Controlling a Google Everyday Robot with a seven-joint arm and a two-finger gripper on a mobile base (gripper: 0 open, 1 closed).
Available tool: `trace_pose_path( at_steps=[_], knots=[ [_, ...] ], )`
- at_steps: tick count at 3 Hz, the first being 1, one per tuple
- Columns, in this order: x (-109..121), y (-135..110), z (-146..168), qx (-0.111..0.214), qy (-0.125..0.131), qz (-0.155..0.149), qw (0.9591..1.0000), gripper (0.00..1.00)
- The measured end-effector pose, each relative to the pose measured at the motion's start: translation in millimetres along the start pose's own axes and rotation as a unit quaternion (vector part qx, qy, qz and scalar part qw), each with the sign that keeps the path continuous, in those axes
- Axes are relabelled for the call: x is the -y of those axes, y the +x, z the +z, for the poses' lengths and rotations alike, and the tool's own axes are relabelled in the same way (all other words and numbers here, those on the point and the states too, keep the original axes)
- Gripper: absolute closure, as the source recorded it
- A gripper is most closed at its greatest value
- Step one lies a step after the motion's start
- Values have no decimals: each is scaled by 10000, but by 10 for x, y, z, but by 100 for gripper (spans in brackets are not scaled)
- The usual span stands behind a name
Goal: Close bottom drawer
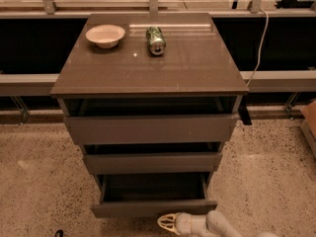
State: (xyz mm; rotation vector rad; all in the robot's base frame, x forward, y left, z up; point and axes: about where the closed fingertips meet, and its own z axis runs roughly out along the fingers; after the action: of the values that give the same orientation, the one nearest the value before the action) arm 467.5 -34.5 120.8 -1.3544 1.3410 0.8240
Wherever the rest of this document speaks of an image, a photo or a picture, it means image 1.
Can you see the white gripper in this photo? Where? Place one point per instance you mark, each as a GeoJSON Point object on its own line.
{"type": "Point", "coordinates": [186, 223]}

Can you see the grey bottom drawer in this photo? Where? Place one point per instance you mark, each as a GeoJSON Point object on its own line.
{"type": "Point", "coordinates": [152, 195]}

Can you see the grey drawer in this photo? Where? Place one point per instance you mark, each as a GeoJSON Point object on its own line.
{"type": "Point", "coordinates": [152, 158]}
{"type": "Point", "coordinates": [95, 120]}
{"type": "Point", "coordinates": [152, 195]}

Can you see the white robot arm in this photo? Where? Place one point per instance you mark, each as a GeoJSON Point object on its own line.
{"type": "Point", "coordinates": [212, 224]}

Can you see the grey middle drawer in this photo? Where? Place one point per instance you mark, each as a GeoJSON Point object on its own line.
{"type": "Point", "coordinates": [152, 158]}

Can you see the grey top drawer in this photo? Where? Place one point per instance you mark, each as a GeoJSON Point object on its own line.
{"type": "Point", "coordinates": [95, 120]}

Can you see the grey drawer cabinet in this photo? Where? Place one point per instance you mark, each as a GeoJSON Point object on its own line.
{"type": "Point", "coordinates": [195, 62]}

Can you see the small black object on floor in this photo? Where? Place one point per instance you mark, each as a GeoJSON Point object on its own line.
{"type": "Point", "coordinates": [58, 233]}

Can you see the cardboard box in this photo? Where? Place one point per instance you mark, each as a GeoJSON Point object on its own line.
{"type": "Point", "coordinates": [308, 125]}

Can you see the green soda can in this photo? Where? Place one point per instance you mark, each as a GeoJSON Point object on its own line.
{"type": "Point", "coordinates": [155, 40]}

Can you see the white bowl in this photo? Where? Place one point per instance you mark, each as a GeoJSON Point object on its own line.
{"type": "Point", "coordinates": [105, 36]}

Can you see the metal railing frame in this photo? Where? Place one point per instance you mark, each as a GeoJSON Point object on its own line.
{"type": "Point", "coordinates": [272, 42]}

